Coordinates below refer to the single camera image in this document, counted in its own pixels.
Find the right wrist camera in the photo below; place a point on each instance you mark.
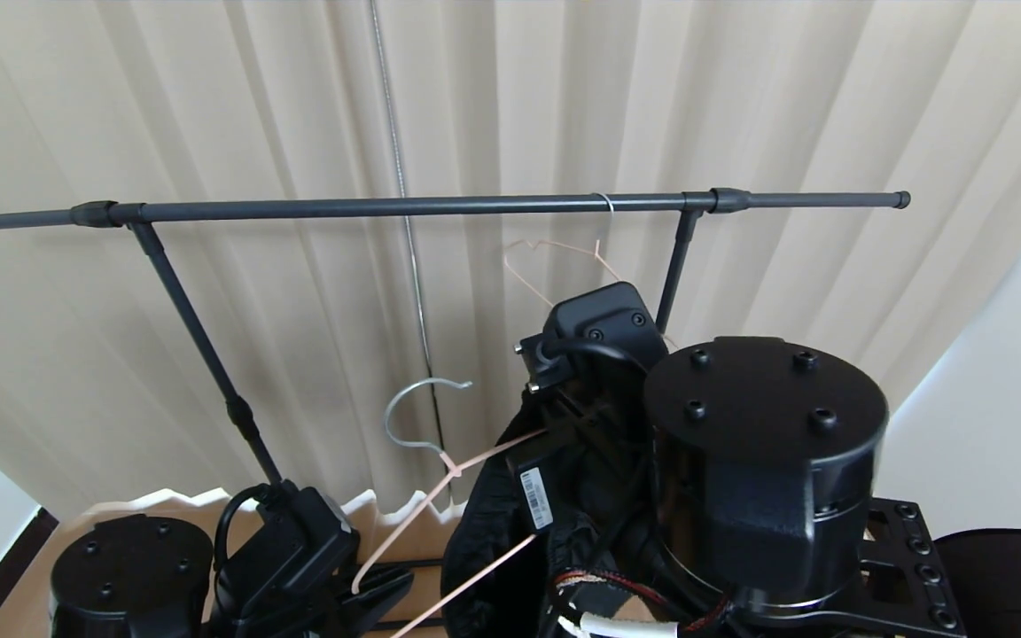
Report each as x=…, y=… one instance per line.
x=608, y=319

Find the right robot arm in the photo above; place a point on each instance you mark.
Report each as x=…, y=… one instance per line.
x=767, y=461

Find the pink clothes hanger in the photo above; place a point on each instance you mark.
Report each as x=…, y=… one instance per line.
x=450, y=462
x=604, y=202

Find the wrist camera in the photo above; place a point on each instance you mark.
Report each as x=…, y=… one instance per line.
x=289, y=549
x=608, y=319

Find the beige curtain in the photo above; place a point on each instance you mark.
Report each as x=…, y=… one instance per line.
x=165, y=89

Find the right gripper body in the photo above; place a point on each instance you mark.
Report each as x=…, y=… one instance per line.
x=537, y=496

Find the black garment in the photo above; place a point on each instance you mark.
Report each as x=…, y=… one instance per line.
x=493, y=549

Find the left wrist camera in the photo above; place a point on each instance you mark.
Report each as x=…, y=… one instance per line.
x=289, y=549

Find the black clothes rack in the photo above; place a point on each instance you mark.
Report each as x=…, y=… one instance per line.
x=298, y=209

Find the thin grey curtain wand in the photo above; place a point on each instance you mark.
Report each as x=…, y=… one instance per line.
x=397, y=151

